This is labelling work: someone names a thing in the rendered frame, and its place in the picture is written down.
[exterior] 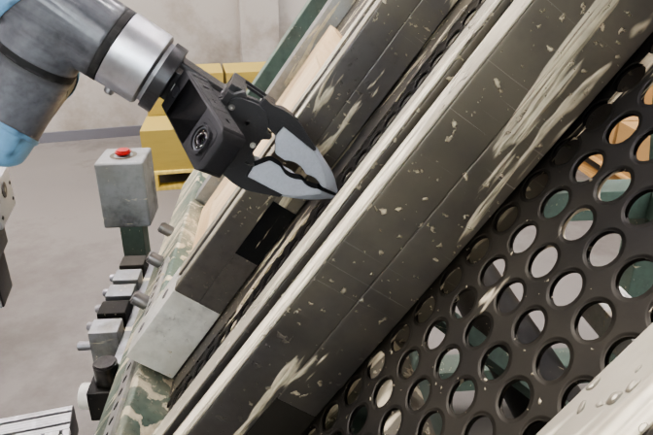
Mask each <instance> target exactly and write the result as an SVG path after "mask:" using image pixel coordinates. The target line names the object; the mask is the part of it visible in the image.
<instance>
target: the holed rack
mask: <svg viewBox="0 0 653 435"><path fill-rule="evenodd" d="M169 260H170V257H169V256H167V257H166V258H165V260H164V261H163V263H162V264H161V266H160V267H159V270H158V273H157V276H156V279H155V284H154V287H153V290H152V293H151V296H150V299H149V302H148V304H147V307H146V310H145V313H144V315H143V318H144V316H145V315H146V314H147V312H148V311H149V309H150V308H151V307H152V305H153V304H154V302H155V300H156V299H157V297H158V295H159V292H160V288H161V285H162V282H163V279H164V276H165V272H166V269H167V266H168V263H169ZM143 318H142V319H143ZM136 365H137V362H136V361H134V360H132V359H130V358H129V359H128V362H127V365H126V368H125V371H124V374H123V377H122V380H121V383H120V388H119V391H118V394H117V397H116V400H115V403H114V406H113V409H112V412H111V414H110V417H109V420H108V422H107V425H106V428H105V431H104V434H103V435H115V433H116V430H117V427H118V424H119V421H120V415H121V412H122V409H123V406H124V403H125V399H126V396H127V393H128V391H129V388H130V384H131V381H132V378H133V375H134V372H135V368H136Z"/></svg>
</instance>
